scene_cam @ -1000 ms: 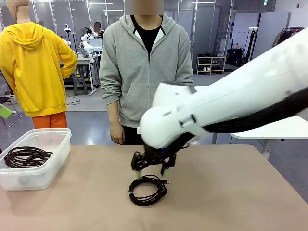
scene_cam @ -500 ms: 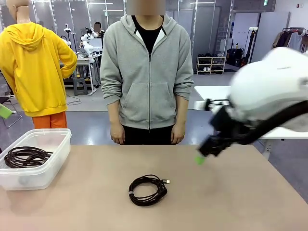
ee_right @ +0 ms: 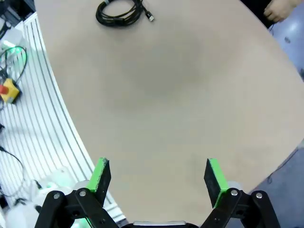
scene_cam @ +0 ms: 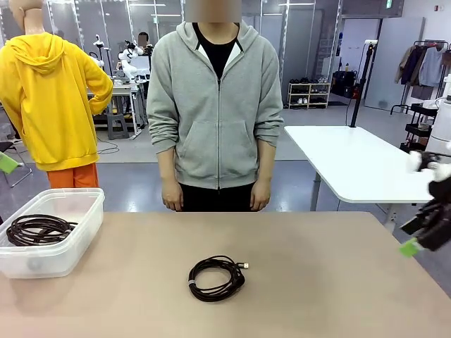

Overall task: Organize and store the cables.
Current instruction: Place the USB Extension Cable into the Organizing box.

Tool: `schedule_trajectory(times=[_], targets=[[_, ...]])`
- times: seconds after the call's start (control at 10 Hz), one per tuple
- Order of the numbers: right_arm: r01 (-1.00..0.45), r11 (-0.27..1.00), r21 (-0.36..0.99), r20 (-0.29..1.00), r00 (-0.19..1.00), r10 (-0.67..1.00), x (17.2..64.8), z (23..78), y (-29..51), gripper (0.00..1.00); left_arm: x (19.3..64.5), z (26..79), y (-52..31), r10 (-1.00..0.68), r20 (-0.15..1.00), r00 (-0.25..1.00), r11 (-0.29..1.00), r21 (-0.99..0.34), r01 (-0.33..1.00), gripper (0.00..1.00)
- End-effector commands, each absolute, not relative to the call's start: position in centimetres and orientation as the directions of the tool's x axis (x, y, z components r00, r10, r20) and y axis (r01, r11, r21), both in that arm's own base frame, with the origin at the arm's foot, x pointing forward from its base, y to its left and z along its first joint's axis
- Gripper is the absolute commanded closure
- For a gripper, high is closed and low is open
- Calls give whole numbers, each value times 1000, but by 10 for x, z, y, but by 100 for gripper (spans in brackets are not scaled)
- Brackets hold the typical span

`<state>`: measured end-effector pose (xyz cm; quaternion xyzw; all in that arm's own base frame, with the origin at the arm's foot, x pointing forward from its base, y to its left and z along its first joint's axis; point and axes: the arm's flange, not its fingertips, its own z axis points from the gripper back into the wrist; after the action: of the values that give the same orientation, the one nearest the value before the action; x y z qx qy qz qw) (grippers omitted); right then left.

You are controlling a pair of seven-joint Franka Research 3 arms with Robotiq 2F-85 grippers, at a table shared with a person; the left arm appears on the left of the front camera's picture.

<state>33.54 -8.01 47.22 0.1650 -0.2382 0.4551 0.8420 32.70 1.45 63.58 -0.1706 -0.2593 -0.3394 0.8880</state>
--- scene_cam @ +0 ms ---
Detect background person dark hair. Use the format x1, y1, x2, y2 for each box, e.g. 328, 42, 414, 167
137, 31, 155, 50

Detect yellow hoodie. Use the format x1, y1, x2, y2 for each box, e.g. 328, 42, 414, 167
0, 31, 114, 173

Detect grey partition panel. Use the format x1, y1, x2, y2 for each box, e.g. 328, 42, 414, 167
364, 16, 426, 111

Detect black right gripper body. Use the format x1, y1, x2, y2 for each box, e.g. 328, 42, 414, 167
417, 199, 451, 253

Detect person right forearm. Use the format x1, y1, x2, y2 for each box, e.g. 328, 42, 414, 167
157, 149, 178, 187

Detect wooden shoe rack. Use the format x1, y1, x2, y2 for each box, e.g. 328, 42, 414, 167
288, 81, 332, 110

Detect white cylindrical machine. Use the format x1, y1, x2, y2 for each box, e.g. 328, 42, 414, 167
425, 74, 451, 152

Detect orange shorts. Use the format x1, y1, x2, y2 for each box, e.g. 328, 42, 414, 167
46, 163, 100, 189

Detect person left forearm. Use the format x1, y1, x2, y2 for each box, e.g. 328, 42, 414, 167
254, 139, 277, 184

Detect person left hand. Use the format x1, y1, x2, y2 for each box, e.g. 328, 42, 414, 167
250, 179, 272, 213

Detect black metal chair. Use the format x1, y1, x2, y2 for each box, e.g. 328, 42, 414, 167
0, 140, 32, 189

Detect clothes rack with garments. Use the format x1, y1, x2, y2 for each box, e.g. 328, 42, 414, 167
390, 39, 451, 115

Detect grey step stool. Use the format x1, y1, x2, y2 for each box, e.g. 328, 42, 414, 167
105, 113, 130, 141

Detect black USB cable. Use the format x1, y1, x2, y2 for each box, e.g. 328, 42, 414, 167
6, 214, 77, 247
187, 255, 250, 303

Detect person in grey hoodie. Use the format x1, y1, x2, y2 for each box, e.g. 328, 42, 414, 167
146, 0, 285, 213

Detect clear plastic storage container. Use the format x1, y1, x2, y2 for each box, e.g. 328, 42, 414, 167
0, 187, 106, 280

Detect metal workbench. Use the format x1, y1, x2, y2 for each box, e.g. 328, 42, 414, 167
92, 83, 148, 138

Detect black utility cart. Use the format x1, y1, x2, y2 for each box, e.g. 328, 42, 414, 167
400, 102, 440, 153

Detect black tripod pole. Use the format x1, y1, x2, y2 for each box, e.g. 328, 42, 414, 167
347, 39, 378, 128

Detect white table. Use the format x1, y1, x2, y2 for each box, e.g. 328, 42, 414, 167
283, 125, 445, 226

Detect person right hand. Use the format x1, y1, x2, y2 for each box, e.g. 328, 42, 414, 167
161, 182, 185, 213

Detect black bags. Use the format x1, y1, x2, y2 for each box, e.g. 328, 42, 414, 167
333, 70, 360, 99

